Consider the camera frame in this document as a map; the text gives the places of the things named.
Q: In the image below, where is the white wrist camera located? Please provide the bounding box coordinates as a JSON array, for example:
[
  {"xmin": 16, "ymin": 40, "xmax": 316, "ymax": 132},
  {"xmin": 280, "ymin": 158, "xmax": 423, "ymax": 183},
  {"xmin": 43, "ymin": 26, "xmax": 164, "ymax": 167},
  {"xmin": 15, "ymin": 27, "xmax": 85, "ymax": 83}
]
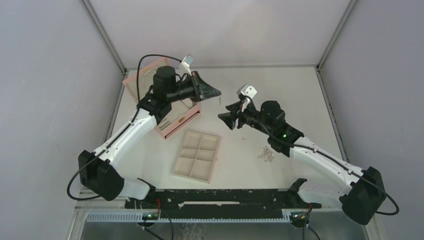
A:
[
  {"xmin": 237, "ymin": 84, "xmax": 257, "ymax": 112},
  {"xmin": 179, "ymin": 54, "xmax": 194, "ymax": 76}
]

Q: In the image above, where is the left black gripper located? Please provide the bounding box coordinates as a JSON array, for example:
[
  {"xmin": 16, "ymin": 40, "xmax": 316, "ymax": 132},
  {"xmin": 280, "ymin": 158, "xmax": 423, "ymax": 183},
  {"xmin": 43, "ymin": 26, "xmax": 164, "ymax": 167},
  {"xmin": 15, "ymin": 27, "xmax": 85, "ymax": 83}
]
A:
[{"xmin": 167, "ymin": 71, "xmax": 221, "ymax": 104}]

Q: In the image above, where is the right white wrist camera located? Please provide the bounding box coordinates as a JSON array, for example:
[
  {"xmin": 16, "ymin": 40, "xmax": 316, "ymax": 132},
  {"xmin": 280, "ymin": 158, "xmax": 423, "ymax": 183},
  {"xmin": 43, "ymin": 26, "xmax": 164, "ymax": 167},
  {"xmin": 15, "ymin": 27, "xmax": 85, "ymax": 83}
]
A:
[{"xmin": 237, "ymin": 84, "xmax": 257, "ymax": 112}]

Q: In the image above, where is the white slotted cable duct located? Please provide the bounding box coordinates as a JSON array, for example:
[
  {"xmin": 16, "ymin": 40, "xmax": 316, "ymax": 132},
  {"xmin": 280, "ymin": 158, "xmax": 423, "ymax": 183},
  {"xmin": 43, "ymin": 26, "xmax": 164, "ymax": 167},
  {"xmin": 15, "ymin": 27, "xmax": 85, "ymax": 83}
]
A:
[{"xmin": 85, "ymin": 211, "xmax": 293, "ymax": 223}]

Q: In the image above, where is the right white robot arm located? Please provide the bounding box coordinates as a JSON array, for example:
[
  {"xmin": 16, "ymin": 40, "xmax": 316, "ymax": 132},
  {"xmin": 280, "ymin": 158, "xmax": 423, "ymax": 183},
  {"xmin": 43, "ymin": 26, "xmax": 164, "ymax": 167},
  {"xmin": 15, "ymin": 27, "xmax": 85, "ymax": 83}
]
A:
[{"xmin": 218, "ymin": 100, "xmax": 388, "ymax": 225}]

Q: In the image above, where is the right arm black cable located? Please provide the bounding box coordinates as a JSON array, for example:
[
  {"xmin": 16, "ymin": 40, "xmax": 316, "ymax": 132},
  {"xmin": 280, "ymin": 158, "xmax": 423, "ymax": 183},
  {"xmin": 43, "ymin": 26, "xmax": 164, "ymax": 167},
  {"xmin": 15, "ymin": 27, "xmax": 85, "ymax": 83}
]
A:
[{"xmin": 248, "ymin": 99, "xmax": 400, "ymax": 217}]

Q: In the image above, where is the pink jewelry box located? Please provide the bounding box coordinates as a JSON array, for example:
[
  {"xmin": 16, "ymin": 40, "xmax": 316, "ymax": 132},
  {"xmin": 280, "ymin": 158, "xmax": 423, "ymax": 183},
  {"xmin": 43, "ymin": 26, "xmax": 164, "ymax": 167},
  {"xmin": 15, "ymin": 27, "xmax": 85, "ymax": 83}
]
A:
[{"xmin": 122, "ymin": 56, "xmax": 201, "ymax": 139}]

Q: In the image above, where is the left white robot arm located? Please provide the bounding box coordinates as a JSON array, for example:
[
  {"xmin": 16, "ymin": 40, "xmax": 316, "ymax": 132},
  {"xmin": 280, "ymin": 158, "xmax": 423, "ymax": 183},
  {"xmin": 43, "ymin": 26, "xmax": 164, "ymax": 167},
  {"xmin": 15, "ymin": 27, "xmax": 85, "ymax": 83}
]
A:
[{"xmin": 75, "ymin": 65, "xmax": 222, "ymax": 209}]

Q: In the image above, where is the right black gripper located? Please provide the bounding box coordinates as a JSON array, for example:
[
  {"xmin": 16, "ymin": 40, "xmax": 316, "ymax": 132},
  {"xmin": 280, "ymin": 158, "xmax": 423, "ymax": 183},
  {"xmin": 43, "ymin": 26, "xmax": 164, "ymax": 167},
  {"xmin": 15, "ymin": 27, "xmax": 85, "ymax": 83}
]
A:
[{"xmin": 218, "ymin": 98, "xmax": 273, "ymax": 137}]

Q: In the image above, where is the beige six-compartment tray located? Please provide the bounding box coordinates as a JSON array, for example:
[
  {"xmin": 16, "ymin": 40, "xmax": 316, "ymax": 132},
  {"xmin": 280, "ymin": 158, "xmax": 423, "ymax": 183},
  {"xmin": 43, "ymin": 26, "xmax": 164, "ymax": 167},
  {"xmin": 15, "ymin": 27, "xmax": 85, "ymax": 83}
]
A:
[{"xmin": 172, "ymin": 130, "xmax": 221, "ymax": 184}]

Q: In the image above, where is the black mounting base plate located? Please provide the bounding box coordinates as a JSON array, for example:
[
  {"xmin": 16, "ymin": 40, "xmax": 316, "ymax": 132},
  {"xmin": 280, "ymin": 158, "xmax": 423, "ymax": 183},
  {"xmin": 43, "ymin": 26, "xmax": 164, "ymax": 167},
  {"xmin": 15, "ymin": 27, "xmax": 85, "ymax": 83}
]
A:
[{"xmin": 124, "ymin": 188, "xmax": 321, "ymax": 218}]

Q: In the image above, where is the silver chain pile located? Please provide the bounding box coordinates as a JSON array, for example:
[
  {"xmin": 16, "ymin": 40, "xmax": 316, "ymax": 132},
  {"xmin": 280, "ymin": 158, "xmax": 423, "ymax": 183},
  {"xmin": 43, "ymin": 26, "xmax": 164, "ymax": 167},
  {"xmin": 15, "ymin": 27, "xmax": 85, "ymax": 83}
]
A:
[{"xmin": 257, "ymin": 145, "xmax": 276, "ymax": 163}]

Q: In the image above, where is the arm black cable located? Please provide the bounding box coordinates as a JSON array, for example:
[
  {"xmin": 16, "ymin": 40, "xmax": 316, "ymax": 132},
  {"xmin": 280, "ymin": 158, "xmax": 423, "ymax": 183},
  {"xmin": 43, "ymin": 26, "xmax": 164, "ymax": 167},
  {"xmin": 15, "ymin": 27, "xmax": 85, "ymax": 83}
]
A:
[
  {"xmin": 66, "ymin": 54, "xmax": 183, "ymax": 202},
  {"xmin": 248, "ymin": 99, "xmax": 400, "ymax": 217}
]

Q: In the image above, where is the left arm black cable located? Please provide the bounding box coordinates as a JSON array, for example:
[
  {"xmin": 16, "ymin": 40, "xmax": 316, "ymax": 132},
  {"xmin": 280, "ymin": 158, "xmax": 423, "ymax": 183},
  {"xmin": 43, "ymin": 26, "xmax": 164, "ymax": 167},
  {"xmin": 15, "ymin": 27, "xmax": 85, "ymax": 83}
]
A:
[{"xmin": 66, "ymin": 54, "xmax": 183, "ymax": 202}]

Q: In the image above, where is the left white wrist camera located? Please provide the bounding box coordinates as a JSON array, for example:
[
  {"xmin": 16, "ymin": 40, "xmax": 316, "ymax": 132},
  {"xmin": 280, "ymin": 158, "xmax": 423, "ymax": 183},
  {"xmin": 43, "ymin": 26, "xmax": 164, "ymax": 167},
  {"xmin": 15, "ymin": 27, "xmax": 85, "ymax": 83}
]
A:
[{"xmin": 179, "ymin": 54, "xmax": 194, "ymax": 76}]

